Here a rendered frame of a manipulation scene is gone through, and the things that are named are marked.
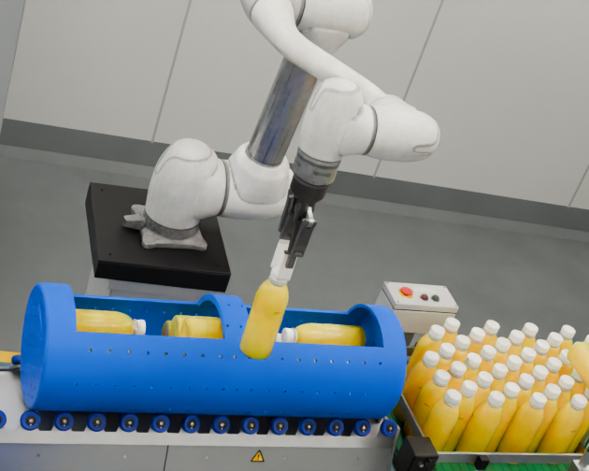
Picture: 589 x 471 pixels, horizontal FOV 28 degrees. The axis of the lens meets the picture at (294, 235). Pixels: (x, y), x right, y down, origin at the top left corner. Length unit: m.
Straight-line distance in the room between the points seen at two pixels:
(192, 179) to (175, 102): 2.46
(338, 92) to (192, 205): 0.93
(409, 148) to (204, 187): 0.86
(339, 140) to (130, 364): 0.70
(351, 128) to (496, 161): 3.87
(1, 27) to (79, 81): 1.56
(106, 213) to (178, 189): 0.26
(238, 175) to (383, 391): 0.70
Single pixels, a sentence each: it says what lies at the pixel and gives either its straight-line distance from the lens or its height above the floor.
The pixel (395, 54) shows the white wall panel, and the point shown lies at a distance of 5.63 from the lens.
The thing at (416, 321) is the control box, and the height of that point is 1.04.
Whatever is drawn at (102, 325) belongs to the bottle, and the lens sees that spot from 2.70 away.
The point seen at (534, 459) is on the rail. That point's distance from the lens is 3.14.
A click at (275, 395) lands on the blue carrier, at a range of 2.74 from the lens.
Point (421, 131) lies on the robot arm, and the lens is 2.37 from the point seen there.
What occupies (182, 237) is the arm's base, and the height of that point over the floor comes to 1.10.
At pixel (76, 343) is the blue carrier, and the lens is 2.56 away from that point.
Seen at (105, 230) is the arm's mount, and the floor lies 1.06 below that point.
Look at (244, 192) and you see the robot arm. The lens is 3.11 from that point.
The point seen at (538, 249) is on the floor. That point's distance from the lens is 6.26.
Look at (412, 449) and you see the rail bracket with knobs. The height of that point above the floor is 1.00.
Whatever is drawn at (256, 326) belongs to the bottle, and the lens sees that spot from 2.52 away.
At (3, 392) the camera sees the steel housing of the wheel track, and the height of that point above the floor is 0.93.
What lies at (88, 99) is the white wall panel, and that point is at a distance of 5.45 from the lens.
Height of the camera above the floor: 2.78
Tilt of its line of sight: 30 degrees down
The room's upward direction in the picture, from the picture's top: 20 degrees clockwise
